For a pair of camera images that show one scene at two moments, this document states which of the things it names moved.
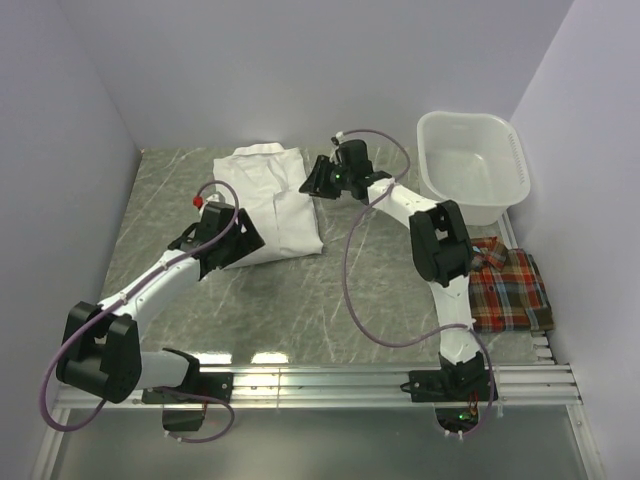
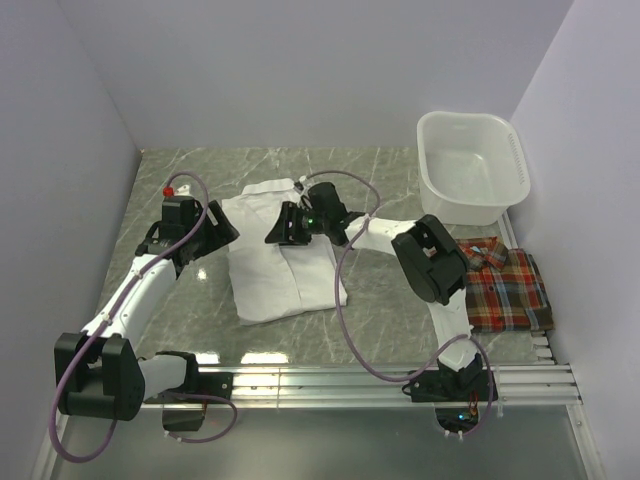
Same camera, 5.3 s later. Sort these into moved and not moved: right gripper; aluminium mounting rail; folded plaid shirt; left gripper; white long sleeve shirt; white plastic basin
Moved: left gripper; white long sleeve shirt; right gripper
Not moved: white plastic basin; folded plaid shirt; aluminium mounting rail
